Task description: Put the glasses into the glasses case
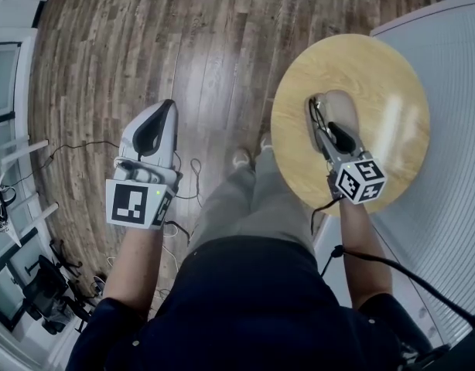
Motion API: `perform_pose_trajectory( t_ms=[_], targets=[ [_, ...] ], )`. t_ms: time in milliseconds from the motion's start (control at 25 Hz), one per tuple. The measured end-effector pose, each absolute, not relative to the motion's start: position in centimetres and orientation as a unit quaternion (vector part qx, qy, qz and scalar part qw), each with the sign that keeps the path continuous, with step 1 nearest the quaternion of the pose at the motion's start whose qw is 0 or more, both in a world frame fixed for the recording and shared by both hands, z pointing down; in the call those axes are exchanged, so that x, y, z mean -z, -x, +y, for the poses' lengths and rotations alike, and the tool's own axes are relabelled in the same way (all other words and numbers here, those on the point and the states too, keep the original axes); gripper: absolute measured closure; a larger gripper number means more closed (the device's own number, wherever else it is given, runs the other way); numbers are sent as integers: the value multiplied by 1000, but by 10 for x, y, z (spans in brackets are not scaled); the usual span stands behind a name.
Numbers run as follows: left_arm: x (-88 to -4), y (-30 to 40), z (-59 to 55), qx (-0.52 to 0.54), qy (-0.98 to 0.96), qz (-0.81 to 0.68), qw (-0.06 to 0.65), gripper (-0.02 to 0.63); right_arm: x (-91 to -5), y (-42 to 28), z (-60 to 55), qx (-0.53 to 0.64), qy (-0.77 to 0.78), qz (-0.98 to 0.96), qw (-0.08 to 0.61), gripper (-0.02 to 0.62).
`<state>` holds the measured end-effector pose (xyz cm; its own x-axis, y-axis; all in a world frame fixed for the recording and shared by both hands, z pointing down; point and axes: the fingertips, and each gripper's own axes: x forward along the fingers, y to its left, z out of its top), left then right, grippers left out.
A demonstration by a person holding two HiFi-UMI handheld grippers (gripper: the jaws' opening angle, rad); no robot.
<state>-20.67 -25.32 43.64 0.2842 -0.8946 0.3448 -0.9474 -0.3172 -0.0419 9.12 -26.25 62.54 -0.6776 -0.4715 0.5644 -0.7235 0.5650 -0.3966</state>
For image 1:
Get black office chair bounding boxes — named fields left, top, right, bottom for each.
left=22, top=239, right=96, bottom=336

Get white floor cable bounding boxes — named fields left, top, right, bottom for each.
left=159, top=221, right=193, bottom=247

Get person's dark blue shirt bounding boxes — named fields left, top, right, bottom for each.
left=65, top=236, right=435, bottom=371

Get person's left shoe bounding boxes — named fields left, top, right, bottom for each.
left=231, top=148, right=255, bottom=170

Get grey ribbed panel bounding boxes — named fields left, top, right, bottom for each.
left=369, top=0, right=475, bottom=349

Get thick black gripper cable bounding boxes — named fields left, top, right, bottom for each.
left=318, top=244, right=475, bottom=328

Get thin black floor cable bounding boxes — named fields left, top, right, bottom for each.
left=39, top=140, right=122, bottom=170

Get person's right forearm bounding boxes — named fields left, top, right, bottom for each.
left=337, top=197, right=394, bottom=311

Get white glass cabinet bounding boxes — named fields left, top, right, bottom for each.
left=0, top=28, right=39, bottom=131

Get white desk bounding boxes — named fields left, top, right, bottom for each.
left=0, top=138, right=60, bottom=247

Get person's grey trousers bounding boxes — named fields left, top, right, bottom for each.
left=186, top=144, right=316, bottom=255

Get looped black floor cable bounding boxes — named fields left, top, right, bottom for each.
left=188, top=158, right=204, bottom=209

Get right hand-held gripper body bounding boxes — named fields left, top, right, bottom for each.
left=325, top=149, right=388, bottom=206

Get black glasses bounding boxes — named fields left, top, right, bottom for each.
left=308, top=96, right=333, bottom=138

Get person's left forearm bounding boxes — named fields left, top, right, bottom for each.
left=101, top=222, right=169, bottom=318

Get beige glasses case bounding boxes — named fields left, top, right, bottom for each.
left=306, top=88, right=361, bottom=155

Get round wooden table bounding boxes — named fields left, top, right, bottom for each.
left=270, top=33, right=432, bottom=218

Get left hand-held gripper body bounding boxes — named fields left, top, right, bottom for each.
left=105, top=156, right=184, bottom=231

